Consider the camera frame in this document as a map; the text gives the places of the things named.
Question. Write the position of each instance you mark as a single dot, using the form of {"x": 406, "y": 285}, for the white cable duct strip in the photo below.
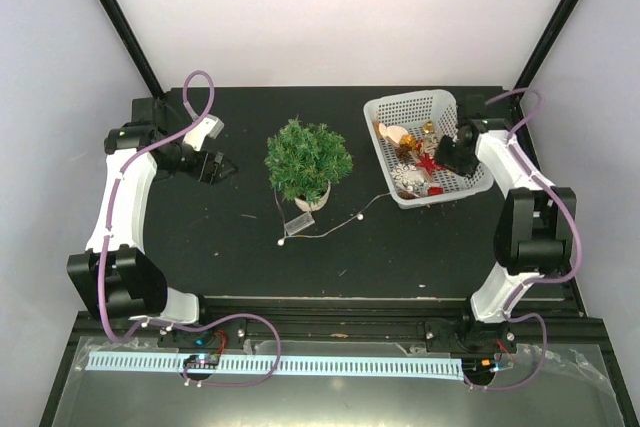
{"x": 260, "y": 365}

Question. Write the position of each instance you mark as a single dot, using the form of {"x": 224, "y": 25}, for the black right frame post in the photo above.
{"x": 550, "y": 34}

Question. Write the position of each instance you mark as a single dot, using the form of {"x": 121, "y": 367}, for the black left frame post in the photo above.
{"x": 129, "y": 40}

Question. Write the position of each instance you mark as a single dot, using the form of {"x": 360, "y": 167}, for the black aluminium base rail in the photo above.
{"x": 430, "y": 321}

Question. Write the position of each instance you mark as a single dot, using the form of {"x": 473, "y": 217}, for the gold bell ornament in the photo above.
{"x": 408, "y": 142}

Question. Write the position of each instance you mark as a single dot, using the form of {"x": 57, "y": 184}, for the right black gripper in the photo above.
{"x": 440, "y": 154}

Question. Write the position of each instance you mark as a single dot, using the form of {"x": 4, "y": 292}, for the brown pine cone ornament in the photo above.
{"x": 404, "y": 154}

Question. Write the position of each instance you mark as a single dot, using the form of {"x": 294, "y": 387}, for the clear light battery box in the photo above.
{"x": 299, "y": 224}

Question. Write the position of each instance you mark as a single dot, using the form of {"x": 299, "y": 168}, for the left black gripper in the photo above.
{"x": 211, "y": 176}

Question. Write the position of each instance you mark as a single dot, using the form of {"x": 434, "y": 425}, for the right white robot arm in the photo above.
{"x": 536, "y": 239}

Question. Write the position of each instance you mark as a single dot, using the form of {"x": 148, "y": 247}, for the red star ornament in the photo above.
{"x": 428, "y": 164}

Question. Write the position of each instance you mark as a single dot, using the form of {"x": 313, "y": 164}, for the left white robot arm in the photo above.
{"x": 114, "y": 276}

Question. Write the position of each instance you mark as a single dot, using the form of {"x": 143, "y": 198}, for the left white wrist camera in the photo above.
{"x": 210, "y": 127}

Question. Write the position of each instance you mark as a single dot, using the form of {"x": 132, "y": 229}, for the white snowflake ornament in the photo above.
{"x": 408, "y": 178}

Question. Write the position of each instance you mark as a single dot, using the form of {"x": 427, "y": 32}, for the white mushroom ornament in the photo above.
{"x": 392, "y": 134}

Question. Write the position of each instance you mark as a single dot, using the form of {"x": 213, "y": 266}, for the black frame post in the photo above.
{"x": 550, "y": 34}
{"x": 129, "y": 40}

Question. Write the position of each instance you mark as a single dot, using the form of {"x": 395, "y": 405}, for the small green christmas tree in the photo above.
{"x": 305, "y": 160}

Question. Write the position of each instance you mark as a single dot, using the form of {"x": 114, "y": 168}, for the white plastic basket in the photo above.
{"x": 427, "y": 115}

